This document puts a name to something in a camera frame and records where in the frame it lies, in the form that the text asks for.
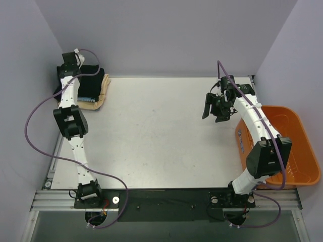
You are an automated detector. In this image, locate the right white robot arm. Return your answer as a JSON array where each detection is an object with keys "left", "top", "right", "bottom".
[{"left": 202, "top": 75, "right": 292, "bottom": 206}]

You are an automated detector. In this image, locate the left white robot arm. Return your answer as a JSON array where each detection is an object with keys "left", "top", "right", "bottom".
[{"left": 53, "top": 49, "right": 104, "bottom": 208}]

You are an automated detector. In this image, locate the orange plastic basket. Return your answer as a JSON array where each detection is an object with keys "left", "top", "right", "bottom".
[{"left": 235, "top": 104, "right": 323, "bottom": 190}]

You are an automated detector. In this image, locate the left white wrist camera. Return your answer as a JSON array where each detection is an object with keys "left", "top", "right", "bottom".
[{"left": 74, "top": 49, "right": 85, "bottom": 68}]

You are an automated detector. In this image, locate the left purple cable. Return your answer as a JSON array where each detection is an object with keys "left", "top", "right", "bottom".
[{"left": 24, "top": 49, "right": 130, "bottom": 229}]

